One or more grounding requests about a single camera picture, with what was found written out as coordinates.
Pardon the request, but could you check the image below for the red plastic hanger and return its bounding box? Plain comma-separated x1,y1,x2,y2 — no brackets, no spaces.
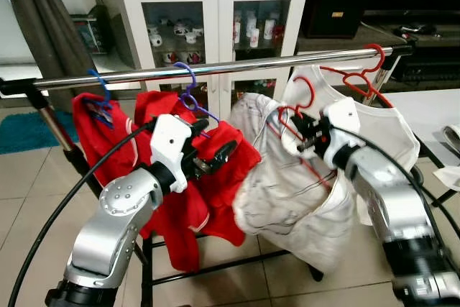
318,43,395,109
275,75,335,194

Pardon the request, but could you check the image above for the cream garment dark stitching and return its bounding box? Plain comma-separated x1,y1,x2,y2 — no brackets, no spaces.
231,91,357,273

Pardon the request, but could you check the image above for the purple plastic hanger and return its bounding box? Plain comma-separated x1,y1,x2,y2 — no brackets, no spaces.
172,61,220,139

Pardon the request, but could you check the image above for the blue plastic hanger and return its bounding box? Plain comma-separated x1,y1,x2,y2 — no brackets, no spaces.
85,68,116,129

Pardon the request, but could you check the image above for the white t-shirt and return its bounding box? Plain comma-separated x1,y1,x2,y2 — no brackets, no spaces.
280,65,421,225

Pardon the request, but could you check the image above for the black chrome clothes rack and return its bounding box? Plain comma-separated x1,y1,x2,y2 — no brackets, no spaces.
0,45,460,307

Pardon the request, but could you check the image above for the red polo shirt white trim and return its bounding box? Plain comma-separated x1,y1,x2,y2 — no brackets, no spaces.
135,90,263,273

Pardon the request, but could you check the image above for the white bottle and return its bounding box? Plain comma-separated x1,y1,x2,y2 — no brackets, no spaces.
264,18,278,40
248,12,260,48
233,14,243,44

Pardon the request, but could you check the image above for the small red polo shirt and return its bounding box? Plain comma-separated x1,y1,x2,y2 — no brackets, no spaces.
72,91,141,189

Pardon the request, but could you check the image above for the black TV console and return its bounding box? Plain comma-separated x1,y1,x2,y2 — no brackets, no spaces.
298,23,460,85

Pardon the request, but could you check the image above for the teal floor mat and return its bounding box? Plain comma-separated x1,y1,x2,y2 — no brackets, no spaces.
0,109,80,155

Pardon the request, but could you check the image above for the grey curtain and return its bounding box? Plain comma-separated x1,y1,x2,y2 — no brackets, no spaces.
0,0,94,99

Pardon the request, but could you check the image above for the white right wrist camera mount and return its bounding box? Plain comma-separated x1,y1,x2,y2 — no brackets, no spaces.
320,97,362,173

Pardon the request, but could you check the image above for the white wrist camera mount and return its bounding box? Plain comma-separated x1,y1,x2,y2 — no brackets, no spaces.
320,97,362,173
149,114,193,194

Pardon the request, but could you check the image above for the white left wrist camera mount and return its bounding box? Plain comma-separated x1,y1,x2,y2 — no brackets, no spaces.
149,114,193,194

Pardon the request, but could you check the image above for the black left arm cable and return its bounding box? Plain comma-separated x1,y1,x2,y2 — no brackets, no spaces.
6,122,155,307

